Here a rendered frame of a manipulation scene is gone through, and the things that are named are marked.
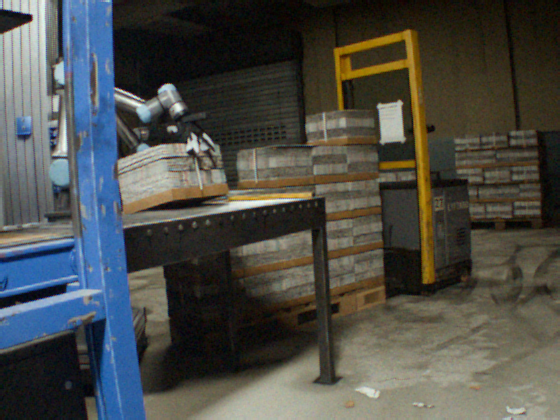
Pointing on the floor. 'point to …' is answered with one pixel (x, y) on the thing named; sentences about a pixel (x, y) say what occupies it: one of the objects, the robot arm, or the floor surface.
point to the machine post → (99, 205)
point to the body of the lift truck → (460, 242)
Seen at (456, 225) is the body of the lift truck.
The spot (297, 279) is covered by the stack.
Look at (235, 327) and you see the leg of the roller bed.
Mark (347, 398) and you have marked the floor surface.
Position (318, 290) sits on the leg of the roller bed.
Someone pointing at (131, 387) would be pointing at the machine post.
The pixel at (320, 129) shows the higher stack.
